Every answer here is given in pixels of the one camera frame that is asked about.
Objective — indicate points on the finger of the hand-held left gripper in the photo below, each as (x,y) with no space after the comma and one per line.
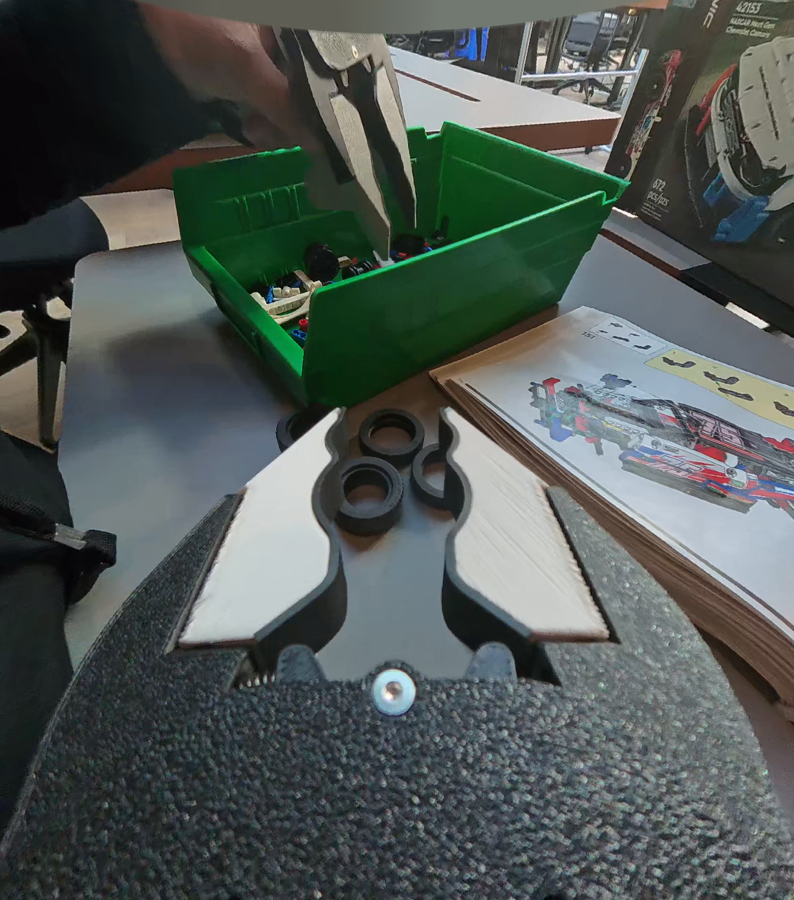
(397,126)
(347,162)

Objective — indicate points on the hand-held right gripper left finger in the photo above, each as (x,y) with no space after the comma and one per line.
(270,555)

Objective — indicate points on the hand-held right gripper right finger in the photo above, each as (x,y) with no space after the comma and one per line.
(523,555)

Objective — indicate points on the thick instruction booklet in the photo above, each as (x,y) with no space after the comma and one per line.
(650,492)

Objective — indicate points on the pile of small toy bricks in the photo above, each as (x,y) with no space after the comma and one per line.
(284,299)

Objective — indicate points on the green plastic storage bin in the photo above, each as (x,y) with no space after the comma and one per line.
(439,295)

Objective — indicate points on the person's left forearm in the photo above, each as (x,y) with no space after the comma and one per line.
(52,105)

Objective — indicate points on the person's left hand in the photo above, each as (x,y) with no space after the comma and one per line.
(228,70)

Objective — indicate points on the black rubber toy tire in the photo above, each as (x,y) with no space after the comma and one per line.
(390,517)
(421,492)
(285,432)
(411,450)

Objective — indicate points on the brown edged side table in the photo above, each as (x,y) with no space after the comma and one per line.
(523,105)

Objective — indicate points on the black office chair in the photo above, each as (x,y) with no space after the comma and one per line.
(45,351)
(590,42)

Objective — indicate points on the dark toy car box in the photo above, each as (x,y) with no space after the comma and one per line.
(755,140)

